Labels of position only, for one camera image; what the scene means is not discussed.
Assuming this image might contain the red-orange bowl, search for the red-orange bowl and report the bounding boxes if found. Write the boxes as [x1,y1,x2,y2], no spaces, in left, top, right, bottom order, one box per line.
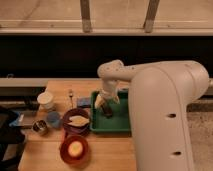
[60,135,89,166]

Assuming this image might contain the small metal tin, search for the small metal tin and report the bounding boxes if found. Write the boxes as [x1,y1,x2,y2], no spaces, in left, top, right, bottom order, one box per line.
[32,120,48,136]

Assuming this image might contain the beige leaf-shaped item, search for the beige leaf-shaped item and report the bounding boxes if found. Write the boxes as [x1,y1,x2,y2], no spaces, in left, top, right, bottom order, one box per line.
[69,115,89,127]

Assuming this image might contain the blue cup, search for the blue cup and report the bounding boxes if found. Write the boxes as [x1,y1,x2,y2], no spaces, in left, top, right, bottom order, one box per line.
[46,111,61,129]

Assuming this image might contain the dark brown eraser block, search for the dark brown eraser block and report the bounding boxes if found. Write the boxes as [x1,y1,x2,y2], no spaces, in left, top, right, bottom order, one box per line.
[101,102,113,117]

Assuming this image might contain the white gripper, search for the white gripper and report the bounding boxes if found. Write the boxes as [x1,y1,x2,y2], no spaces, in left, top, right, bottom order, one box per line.
[94,80,120,108]

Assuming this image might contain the green plastic tray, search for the green plastic tray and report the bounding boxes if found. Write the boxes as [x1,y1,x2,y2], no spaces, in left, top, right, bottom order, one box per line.
[90,91,131,133]

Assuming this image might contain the white paper cup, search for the white paper cup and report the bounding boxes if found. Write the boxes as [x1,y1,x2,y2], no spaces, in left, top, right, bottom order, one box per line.
[37,91,54,110]

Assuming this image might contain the yellow round object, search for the yellow round object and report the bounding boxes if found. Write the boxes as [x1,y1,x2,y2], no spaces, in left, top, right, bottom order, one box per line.
[68,141,83,158]

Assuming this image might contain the blue sponge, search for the blue sponge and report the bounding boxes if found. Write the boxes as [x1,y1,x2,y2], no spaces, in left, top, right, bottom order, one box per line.
[77,97,91,108]

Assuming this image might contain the dark maroon bowl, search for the dark maroon bowl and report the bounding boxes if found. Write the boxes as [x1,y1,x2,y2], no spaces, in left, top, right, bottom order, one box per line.
[62,108,90,134]

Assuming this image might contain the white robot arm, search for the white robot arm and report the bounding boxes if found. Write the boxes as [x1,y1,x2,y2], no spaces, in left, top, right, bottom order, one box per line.
[96,60,209,171]

